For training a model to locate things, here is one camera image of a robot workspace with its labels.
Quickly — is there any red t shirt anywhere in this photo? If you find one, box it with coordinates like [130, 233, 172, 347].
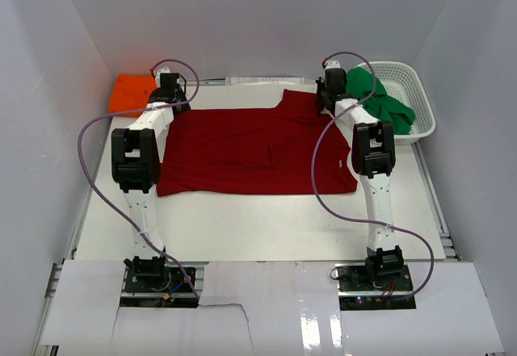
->
[157, 90, 357, 197]

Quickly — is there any white paper sheet front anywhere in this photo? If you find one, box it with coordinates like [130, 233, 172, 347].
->
[40, 261, 503, 355]

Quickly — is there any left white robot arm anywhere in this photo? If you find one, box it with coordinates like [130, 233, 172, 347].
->
[111, 67, 187, 292]

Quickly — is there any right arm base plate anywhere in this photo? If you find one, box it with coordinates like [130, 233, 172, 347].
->
[330, 265, 416, 312]

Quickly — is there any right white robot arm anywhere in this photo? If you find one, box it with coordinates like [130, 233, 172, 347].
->
[317, 60, 404, 291]

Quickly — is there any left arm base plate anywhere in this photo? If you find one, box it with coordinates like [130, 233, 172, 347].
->
[120, 266, 199, 308]

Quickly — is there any white plastic laundry basket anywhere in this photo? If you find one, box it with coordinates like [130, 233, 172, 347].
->
[371, 61, 436, 145]

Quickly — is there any green t shirt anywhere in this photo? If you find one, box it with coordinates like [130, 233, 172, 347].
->
[347, 67, 416, 136]

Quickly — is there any white label strip back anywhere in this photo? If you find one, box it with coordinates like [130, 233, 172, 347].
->
[225, 77, 305, 86]

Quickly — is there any folded orange t shirt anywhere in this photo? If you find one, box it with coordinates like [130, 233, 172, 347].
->
[108, 74, 157, 113]

